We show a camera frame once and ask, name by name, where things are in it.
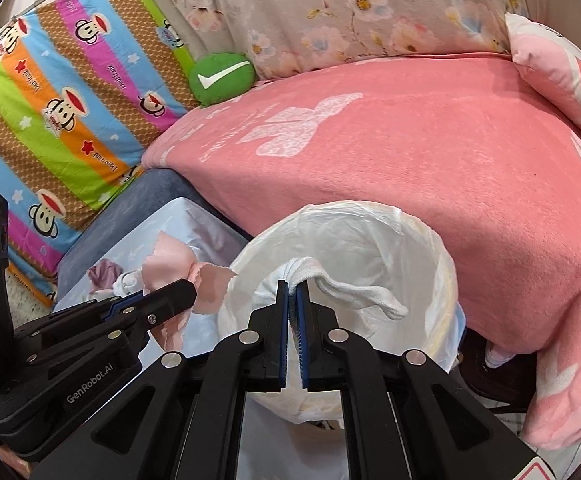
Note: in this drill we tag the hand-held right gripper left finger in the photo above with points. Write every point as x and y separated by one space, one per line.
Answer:
284 325

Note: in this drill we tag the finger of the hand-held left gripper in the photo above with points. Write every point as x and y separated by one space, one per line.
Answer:
88 307
170 300

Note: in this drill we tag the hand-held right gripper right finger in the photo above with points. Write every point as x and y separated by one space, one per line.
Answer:
300 330

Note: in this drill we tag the pink cloth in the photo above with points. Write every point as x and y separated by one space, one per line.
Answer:
170 260

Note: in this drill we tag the white sock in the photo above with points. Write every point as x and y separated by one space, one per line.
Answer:
350 290
128 282

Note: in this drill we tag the white bin with plastic liner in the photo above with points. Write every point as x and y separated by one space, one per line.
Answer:
370 240

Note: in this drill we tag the purple cloth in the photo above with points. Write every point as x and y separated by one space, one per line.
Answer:
103 272

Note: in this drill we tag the rolled white sock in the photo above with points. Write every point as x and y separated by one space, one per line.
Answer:
128 282

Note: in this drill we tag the light blue printed tablecloth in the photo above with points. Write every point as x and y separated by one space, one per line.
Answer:
185 225

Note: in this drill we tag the white plastic bag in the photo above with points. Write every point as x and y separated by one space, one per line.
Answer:
270 440

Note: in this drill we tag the colourful striped monkey-print quilt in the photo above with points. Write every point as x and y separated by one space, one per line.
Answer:
70 85

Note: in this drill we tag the pink blanket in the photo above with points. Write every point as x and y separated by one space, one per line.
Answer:
395 160

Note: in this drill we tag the dark furniture piece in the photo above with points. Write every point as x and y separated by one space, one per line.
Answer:
490 385

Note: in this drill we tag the green round check-mark pillow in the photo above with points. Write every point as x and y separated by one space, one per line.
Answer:
220 80

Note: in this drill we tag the grey floral cushion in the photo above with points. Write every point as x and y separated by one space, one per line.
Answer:
320 10

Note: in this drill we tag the pink and white pillow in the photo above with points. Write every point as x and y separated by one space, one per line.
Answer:
555 60

